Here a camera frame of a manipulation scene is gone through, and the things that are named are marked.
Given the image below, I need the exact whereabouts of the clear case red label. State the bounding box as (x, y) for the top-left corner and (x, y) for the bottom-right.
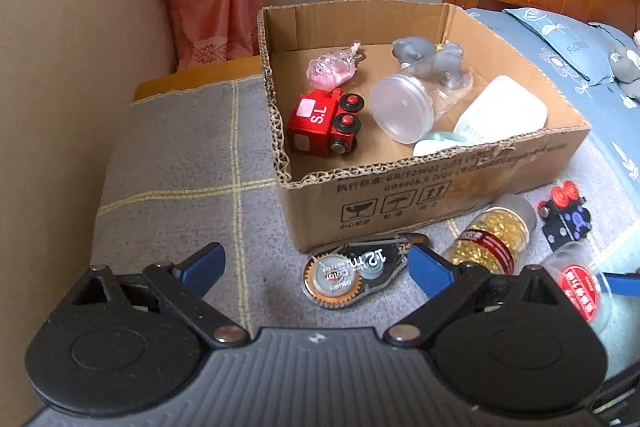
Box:
(541, 241), (614, 336)

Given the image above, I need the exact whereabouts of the bottle of golden capsules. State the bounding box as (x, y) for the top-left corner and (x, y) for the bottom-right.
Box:
(444, 194), (537, 275)

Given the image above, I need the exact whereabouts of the black robot cube toy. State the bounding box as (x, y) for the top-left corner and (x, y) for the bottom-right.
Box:
(537, 180), (592, 253)

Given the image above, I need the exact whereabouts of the mint green oval case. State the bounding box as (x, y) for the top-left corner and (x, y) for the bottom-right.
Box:
(413, 132), (469, 157)

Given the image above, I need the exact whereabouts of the clear plastic jar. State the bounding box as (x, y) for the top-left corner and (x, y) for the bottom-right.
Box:
(369, 53), (474, 144)

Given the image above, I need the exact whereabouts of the red toy train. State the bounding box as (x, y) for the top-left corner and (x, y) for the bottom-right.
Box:
(286, 88), (364, 157)

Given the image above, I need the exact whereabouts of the grey cat figurine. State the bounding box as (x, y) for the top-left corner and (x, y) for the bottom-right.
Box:
(392, 37), (463, 87)

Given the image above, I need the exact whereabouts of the grey green checked blanket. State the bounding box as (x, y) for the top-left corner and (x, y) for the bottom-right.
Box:
(88, 74), (640, 383)

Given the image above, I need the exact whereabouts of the correction tape dispenser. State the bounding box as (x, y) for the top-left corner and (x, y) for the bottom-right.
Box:
(302, 232), (432, 310)

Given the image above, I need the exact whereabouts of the brown cardboard box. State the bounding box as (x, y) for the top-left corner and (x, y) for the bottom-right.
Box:
(258, 0), (590, 253)

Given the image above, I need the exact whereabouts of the grey plush toy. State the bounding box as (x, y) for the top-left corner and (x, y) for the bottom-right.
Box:
(608, 43), (640, 102)

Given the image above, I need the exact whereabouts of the blue floral bedding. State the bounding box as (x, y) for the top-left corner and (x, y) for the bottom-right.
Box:
(466, 8), (639, 200)

